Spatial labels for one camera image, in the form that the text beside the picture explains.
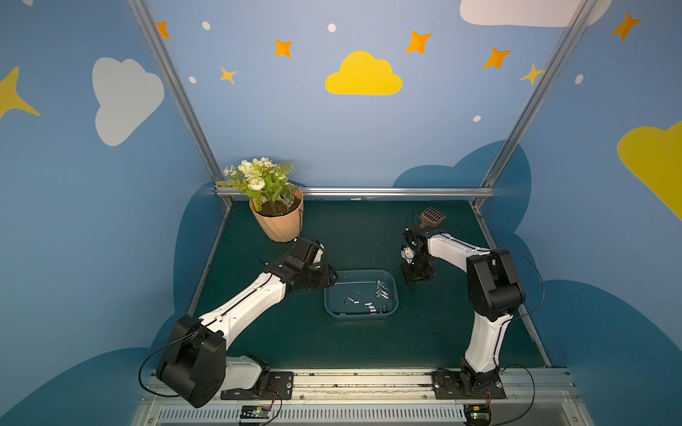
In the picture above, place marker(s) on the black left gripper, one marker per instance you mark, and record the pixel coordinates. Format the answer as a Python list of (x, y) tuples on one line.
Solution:
[(322, 275)]

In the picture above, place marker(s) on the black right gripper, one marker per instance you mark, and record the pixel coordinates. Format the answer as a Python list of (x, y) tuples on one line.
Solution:
[(418, 266)]

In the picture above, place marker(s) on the teal plastic storage box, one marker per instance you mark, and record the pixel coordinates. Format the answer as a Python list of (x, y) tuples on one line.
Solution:
[(362, 295)]

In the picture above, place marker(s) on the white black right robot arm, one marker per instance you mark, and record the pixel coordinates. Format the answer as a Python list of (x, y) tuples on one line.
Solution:
[(494, 288)]

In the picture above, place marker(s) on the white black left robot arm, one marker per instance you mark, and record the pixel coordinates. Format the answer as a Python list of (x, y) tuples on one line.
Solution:
[(195, 364)]

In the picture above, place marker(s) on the brown grid brush tool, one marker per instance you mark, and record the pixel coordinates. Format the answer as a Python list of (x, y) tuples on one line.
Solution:
[(431, 218)]

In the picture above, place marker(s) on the terracotta ribbed flower pot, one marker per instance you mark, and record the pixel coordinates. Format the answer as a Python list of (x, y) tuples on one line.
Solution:
[(283, 228)]

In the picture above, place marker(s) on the artificial white flower plant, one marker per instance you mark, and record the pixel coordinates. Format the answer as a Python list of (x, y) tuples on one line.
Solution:
[(265, 183)]

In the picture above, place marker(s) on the left green circuit board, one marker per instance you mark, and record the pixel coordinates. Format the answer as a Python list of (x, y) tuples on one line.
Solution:
[(256, 413)]

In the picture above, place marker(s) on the green circuit board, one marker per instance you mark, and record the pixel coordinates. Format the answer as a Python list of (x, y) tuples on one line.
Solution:
[(256, 413), (477, 415)]

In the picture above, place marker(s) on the right green circuit board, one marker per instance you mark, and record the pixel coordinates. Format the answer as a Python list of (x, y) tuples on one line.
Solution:
[(477, 415)]

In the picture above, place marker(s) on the aluminium back frame rail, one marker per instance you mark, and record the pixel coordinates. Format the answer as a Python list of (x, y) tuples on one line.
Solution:
[(398, 192)]

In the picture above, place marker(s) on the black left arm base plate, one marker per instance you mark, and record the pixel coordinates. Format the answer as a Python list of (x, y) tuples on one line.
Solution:
[(268, 384)]

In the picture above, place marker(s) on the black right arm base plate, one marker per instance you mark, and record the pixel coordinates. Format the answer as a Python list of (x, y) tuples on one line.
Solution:
[(465, 384)]

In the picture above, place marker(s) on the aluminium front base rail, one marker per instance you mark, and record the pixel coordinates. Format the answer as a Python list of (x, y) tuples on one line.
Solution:
[(405, 396)]

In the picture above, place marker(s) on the aluminium right corner post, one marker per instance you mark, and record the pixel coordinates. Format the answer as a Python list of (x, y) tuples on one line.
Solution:
[(556, 63)]

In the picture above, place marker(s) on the aluminium corner post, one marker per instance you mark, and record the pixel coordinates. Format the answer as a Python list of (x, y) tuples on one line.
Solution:
[(144, 18), (556, 63)]

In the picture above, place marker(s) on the aluminium left corner post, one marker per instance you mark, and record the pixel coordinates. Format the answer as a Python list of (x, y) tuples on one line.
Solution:
[(144, 18)]

